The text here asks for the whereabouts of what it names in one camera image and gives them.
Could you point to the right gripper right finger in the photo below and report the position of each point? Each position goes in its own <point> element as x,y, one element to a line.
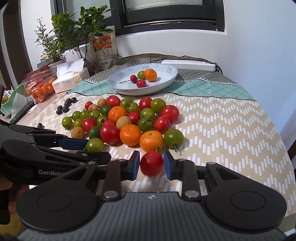
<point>185,171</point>

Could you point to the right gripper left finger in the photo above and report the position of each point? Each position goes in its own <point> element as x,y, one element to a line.
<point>118,171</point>

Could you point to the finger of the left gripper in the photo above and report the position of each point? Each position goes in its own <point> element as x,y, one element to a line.
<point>47,138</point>
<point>20,152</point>

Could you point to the large red tomato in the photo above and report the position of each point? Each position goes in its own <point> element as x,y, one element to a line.
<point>151,163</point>

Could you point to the small red cherry tomato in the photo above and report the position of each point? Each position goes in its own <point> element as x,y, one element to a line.
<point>133,79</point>

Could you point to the orange mandarin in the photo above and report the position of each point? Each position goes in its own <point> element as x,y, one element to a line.
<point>150,75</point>

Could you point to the person left hand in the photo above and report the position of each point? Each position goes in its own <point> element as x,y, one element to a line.
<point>14,191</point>

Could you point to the lone blueberry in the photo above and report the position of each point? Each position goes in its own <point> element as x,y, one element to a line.
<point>40,125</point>

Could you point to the green tomato front left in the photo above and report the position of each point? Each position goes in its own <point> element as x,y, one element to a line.
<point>67,123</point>

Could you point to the brown longan fruit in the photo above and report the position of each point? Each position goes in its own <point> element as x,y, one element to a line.
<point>78,133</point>

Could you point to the green lime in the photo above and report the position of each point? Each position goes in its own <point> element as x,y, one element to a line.
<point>94,132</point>

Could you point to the box of small oranges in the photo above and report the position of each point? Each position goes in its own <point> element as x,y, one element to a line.
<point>39,85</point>

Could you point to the beige chevron tablecloth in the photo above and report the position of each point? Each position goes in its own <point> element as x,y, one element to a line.
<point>237,134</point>

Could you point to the tissue pack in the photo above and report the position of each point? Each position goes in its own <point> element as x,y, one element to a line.
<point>69,74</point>

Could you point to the teal checked cloth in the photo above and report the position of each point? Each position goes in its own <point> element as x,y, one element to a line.
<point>201,87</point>

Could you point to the white blue porcelain bowl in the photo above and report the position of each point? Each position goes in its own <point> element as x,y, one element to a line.
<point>166,75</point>

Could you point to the green tomato in bowl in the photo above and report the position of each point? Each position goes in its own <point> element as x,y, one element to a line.
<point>141,75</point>

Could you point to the printed paper bag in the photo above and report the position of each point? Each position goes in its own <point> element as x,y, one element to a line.
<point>103,48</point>

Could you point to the potted green plant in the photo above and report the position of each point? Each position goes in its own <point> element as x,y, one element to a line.
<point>74,35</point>

